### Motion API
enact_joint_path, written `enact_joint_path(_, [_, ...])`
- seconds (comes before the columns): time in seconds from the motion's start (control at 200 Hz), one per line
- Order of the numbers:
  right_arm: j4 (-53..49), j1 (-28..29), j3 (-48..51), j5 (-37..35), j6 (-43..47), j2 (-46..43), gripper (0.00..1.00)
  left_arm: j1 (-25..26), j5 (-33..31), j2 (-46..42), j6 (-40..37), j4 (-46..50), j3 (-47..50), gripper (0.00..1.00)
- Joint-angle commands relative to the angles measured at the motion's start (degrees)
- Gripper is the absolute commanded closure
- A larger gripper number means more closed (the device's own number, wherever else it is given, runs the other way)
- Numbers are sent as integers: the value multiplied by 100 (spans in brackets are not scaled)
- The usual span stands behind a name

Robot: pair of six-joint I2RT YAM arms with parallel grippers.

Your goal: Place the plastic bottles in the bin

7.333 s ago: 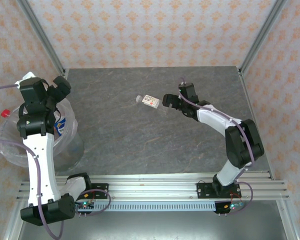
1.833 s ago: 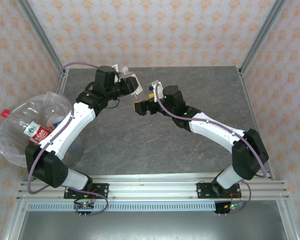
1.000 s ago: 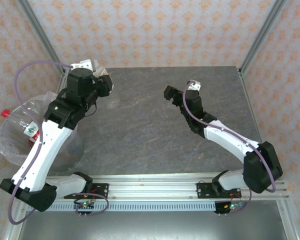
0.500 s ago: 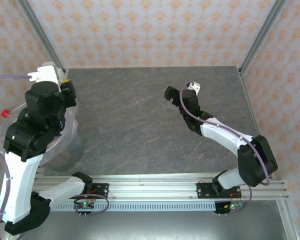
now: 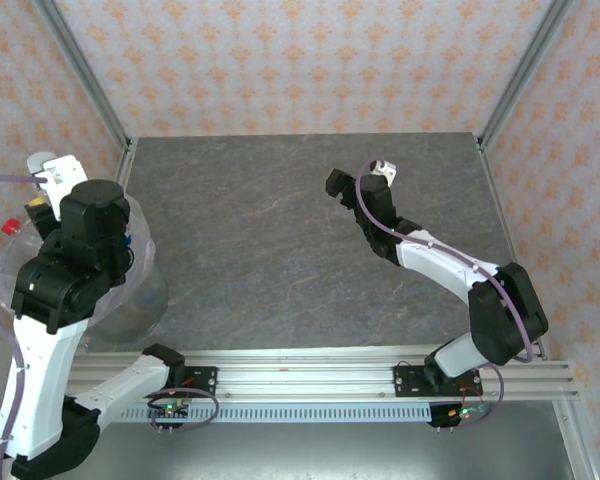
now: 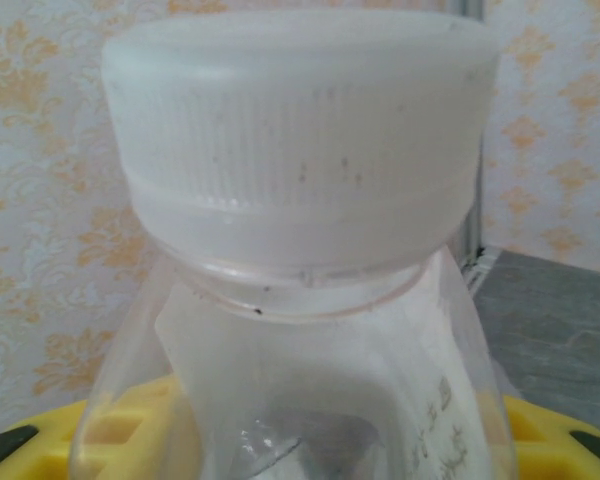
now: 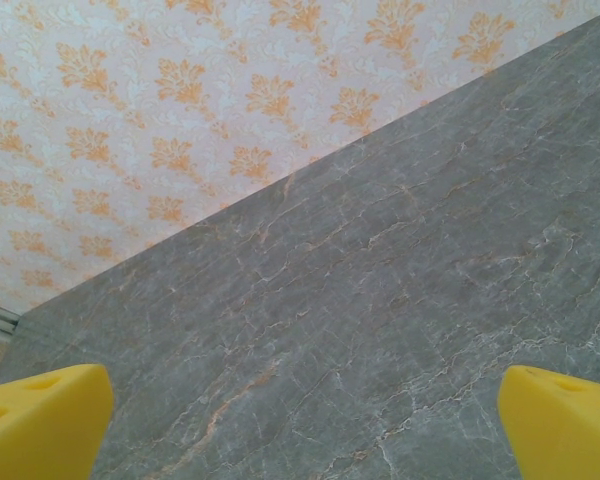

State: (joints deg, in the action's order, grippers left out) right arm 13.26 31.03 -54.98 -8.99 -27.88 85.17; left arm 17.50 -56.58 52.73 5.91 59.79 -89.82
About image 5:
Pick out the clear red-capped cola bottle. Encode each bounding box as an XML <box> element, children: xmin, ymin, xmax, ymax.
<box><xmin>0</xmin><ymin>204</ymin><xmax>49</xmax><ymax>266</ymax></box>

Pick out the clear plastic bin liner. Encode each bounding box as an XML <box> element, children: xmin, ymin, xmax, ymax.
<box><xmin>0</xmin><ymin>197</ymin><xmax>157</xmax><ymax>332</ymax></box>

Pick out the clear round bin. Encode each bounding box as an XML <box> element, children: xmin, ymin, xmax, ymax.
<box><xmin>7</xmin><ymin>199</ymin><xmax>170</xmax><ymax>346</ymax></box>

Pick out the small circuit board with LEDs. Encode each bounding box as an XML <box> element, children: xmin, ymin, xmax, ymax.
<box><xmin>448</xmin><ymin>404</ymin><xmax>487</xmax><ymax>420</ymax></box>
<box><xmin>147</xmin><ymin>402</ymin><xmax>191</xmax><ymax>422</ymax></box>

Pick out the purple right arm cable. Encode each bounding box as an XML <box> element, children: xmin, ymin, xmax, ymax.
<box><xmin>357</xmin><ymin>158</ymin><xmax>536</xmax><ymax>431</ymax></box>

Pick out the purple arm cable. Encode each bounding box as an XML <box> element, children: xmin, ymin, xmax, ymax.
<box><xmin>357</xmin><ymin>158</ymin><xmax>536</xmax><ymax>431</ymax></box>
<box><xmin>0</xmin><ymin>172</ymin><xmax>49</xmax><ymax>480</ymax></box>

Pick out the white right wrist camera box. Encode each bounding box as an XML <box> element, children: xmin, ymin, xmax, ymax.
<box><xmin>369</xmin><ymin>158</ymin><xmax>398</xmax><ymax>187</ymax></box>

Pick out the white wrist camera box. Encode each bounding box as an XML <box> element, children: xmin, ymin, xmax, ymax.
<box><xmin>369</xmin><ymin>158</ymin><xmax>398</xmax><ymax>187</ymax></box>
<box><xmin>27</xmin><ymin>152</ymin><xmax>89</xmax><ymax>221</ymax></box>

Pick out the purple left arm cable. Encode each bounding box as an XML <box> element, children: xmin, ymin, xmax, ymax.
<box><xmin>0</xmin><ymin>172</ymin><xmax>49</xmax><ymax>480</ymax></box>

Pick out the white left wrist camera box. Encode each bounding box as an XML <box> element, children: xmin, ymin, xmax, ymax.
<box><xmin>27</xmin><ymin>152</ymin><xmax>89</xmax><ymax>221</ymax></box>

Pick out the aluminium frame post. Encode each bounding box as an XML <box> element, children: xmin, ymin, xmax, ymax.
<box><xmin>477</xmin><ymin>0</ymin><xmax>576</xmax><ymax>151</ymax></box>
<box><xmin>34</xmin><ymin>0</ymin><xmax>134</xmax><ymax>146</ymax></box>

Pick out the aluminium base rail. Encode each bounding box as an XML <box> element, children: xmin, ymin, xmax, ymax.
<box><xmin>64</xmin><ymin>348</ymin><xmax>581</xmax><ymax>401</ymax></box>

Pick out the grey slotted cable duct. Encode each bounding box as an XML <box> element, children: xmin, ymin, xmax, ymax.
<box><xmin>122</xmin><ymin>403</ymin><xmax>434</xmax><ymax>425</ymax></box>

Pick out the short purple cable loop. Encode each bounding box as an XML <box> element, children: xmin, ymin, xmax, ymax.
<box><xmin>147</xmin><ymin>382</ymin><xmax>222</xmax><ymax>433</ymax></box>

